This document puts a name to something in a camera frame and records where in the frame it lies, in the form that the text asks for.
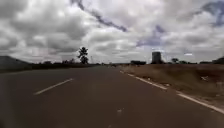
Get dark bushes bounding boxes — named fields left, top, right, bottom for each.
left=130, top=60, right=147, bottom=66

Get tall dark tree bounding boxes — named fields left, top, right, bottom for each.
left=77, top=46, right=90, bottom=65

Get grey cylindrical tower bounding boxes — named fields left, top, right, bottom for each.
left=151, top=51, right=163, bottom=65

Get dark low hedge line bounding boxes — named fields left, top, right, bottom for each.
left=0, top=59, right=101, bottom=74

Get dark hill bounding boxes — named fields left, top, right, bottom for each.
left=0, top=55, right=33, bottom=70

